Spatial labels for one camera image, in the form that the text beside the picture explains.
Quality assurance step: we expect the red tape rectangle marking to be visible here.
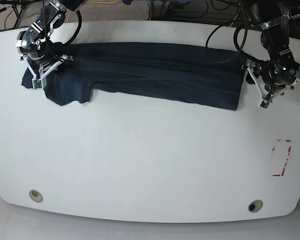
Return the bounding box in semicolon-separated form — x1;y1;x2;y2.
268;139;293;177

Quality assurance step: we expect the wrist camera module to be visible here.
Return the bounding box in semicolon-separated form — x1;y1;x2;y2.
257;98;272;110
32;78;47;90

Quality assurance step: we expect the left table grommet hole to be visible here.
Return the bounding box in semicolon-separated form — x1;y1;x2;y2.
29;189;43;203

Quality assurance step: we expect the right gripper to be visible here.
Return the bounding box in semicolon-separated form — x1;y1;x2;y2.
20;54;74;82

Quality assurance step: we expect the right table grommet hole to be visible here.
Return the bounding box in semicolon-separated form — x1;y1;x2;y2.
248;199;263;213

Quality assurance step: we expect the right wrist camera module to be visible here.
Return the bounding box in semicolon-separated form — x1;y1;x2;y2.
32;78;47;90

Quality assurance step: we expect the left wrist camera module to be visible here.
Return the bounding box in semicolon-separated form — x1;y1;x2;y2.
257;98;272;110

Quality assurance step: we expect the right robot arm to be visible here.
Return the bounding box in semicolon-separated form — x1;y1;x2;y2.
15;0;86;89

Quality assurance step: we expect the dark navy t-shirt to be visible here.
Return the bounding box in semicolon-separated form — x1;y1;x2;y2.
20;42;248;112

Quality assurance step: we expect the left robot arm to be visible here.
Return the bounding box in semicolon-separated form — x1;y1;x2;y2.
221;0;300;109

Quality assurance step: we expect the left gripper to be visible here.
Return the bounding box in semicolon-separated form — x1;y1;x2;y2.
242;59;295;102

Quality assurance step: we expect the table grommet hole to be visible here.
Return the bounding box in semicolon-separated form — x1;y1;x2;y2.
248;199;263;213
29;189;43;203

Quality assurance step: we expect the yellow cable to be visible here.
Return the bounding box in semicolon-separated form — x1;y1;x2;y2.
67;0;118;23

